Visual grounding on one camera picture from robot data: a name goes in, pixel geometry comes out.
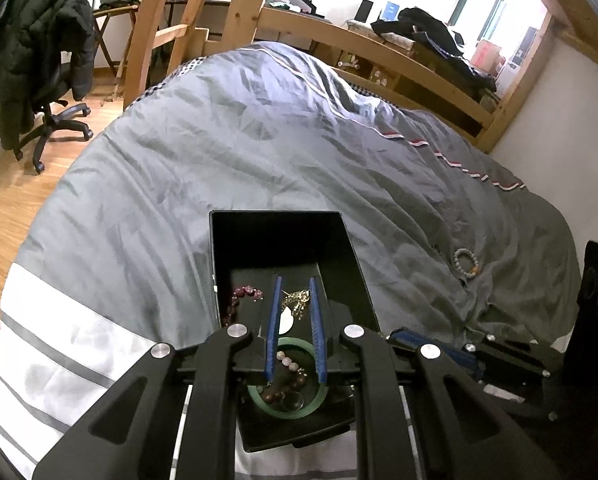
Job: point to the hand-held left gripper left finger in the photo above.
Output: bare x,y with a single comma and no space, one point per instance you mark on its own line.
274,330

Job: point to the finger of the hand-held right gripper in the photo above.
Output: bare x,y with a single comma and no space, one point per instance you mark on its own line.
461,362

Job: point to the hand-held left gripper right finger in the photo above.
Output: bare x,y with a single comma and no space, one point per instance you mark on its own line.
319,330

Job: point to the green jade bangle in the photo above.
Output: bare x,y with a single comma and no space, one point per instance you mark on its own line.
299,344

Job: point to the black box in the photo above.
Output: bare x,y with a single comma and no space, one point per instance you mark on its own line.
279,240

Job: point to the grey striped duvet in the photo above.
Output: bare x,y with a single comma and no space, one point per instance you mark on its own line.
229,135

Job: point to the checkered mattress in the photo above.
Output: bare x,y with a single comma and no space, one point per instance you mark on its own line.
179,67

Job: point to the black office chair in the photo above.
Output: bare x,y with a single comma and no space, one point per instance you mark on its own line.
54,127

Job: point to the pink box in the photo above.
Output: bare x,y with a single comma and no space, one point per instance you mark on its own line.
486,54

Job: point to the pile of dark clothes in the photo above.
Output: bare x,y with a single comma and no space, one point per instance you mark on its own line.
429,30

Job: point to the black tablet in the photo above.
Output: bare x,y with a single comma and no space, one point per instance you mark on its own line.
364,10

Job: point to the blue box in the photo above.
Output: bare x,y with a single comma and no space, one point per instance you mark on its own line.
390,10

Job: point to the computer desk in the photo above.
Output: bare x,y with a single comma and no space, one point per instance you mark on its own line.
206,4

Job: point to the wooden folding table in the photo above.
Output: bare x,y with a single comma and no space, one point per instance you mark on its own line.
114,10

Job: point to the black puffer jacket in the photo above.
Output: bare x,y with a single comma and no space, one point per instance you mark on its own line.
34,35

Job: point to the wooden bed frame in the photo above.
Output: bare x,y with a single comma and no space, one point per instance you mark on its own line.
304,25

